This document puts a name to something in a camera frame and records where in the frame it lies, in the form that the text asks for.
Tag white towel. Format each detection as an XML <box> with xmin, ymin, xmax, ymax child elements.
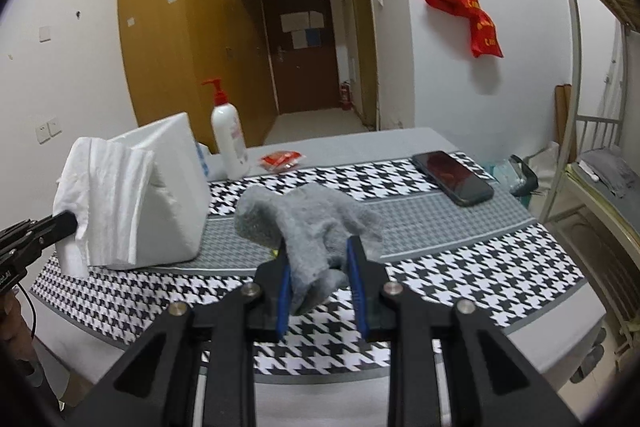
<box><xmin>52</xmin><ymin>137</ymin><xmax>156</xmax><ymax>268</ymax></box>

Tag red snack packet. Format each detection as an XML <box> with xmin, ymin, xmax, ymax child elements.
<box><xmin>260</xmin><ymin>149</ymin><xmax>303</xmax><ymax>172</ymax></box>

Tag metal bunk bed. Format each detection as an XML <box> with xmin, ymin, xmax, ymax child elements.
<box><xmin>540</xmin><ymin>0</ymin><xmax>640</xmax><ymax>358</ymax></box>

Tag blue white paper notice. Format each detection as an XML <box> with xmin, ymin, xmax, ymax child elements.
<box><xmin>291</xmin><ymin>29</ymin><xmax>321</xmax><ymax>49</ymax></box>

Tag houndstooth bed sheet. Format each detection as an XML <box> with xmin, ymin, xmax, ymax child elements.
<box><xmin>27</xmin><ymin>127</ymin><xmax>606</xmax><ymax>388</ymax></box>

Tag grey folded blanket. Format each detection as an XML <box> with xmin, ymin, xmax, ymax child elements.
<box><xmin>575</xmin><ymin>149</ymin><xmax>638</xmax><ymax>198</ymax></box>

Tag person's left hand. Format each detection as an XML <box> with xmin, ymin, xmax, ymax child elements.
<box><xmin>0</xmin><ymin>289</ymin><xmax>36</xmax><ymax>385</ymax></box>

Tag wooden wardrobe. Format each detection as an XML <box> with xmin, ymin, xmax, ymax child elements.
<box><xmin>117</xmin><ymin>0</ymin><xmax>276</xmax><ymax>148</ymax></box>

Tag white double wall switch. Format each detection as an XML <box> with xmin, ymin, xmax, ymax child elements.
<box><xmin>35</xmin><ymin>117</ymin><xmax>62</xmax><ymax>142</ymax></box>

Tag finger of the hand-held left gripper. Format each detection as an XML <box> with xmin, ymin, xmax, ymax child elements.
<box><xmin>20</xmin><ymin>211</ymin><xmax>79</xmax><ymax>253</ymax></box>

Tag wooden boards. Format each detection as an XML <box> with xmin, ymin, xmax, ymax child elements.
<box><xmin>554</xmin><ymin>84</ymin><xmax>576</xmax><ymax>145</ymax></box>

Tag white red pump bottle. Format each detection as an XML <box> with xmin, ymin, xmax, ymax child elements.
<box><xmin>201</xmin><ymin>78</ymin><xmax>251</xmax><ymax>180</ymax></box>

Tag white foam box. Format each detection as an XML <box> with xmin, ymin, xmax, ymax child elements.
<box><xmin>55</xmin><ymin>112</ymin><xmax>211</xmax><ymax>278</ymax></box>

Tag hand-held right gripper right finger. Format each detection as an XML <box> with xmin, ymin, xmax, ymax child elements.
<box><xmin>346</xmin><ymin>234</ymin><xmax>583</xmax><ymax>427</ymax></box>

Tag black smartphone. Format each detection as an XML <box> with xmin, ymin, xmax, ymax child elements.
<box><xmin>412</xmin><ymin>150</ymin><xmax>495</xmax><ymax>208</ymax></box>

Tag grey sock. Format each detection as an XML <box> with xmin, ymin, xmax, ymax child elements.
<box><xmin>234</xmin><ymin>183</ymin><xmax>386</xmax><ymax>315</ymax></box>

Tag wooden side door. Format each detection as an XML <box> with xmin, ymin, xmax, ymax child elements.
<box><xmin>348</xmin><ymin>0</ymin><xmax>378</xmax><ymax>128</ymax></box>

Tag waste bin with bag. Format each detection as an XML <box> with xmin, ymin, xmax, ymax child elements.
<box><xmin>492</xmin><ymin>154</ymin><xmax>540</xmax><ymax>198</ymax></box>

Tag dark brown entrance door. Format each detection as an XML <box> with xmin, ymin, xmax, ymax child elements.
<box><xmin>261</xmin><ymin>0</ymin><xmax>341</xmax><ymax>115</ymax></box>

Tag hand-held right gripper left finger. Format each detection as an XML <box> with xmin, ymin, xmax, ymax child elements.
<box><xmin>65</xmin><ymin>241</ymin><xmax>293</xmax><ymax>427</ymax></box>

